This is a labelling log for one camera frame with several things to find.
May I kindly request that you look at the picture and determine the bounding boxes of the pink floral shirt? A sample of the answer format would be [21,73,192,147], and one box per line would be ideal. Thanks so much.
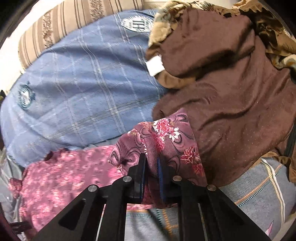
[9,109,207,239]

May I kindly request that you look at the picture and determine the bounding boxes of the grey patterned bedsheet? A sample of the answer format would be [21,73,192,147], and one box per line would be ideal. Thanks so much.
[1,151,295,240]

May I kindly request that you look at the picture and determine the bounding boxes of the blue plaid pillow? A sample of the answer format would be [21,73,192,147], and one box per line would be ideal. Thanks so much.
[1,9,167,167]

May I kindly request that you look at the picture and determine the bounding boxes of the brown leopard trim garment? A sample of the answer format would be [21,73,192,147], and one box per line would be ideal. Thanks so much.
[146,1,295,187]

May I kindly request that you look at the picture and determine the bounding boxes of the striped beige headboard cushion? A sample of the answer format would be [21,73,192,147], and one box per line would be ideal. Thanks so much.
[18,0,144,70]

